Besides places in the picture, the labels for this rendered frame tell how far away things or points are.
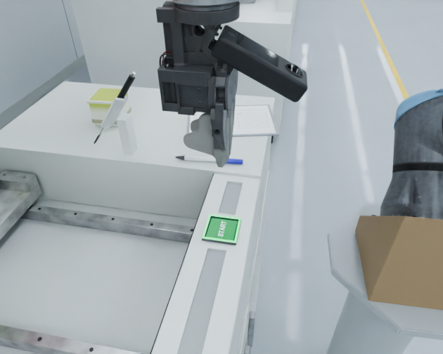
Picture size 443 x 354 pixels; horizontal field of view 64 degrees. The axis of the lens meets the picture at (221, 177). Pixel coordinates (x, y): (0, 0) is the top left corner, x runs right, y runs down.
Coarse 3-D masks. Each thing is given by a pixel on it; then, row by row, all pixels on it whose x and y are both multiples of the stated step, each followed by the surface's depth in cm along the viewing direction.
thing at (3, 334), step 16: (0, 336) 57; (16, 336) 57; (32, 336) 57; (48, 336) 57; (48, 352) 56; (64, 352) 55; (80, 352) 55; (96, 352) 55; (112, 352) 55; (128, 352) 55
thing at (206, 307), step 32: (224, 192) 67; (256, 192) 67; (256, 224) 74; (192, 256) 55; (224, 256) 56; (192, 288) 51; (224, 288) 51; (192, 320) 47; (224, 320) 47; (160, 352) 44; (192, 352) 44; (224, 352) 44
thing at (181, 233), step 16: (32, 208) 80; (48, 208) 80; (64, 224) 80; (80, 224) 79; (96, 224) 78; (112, 224) 77; (128, 224) 76; (144, 224) 76; (160, 224) 76; (176, 240) 76
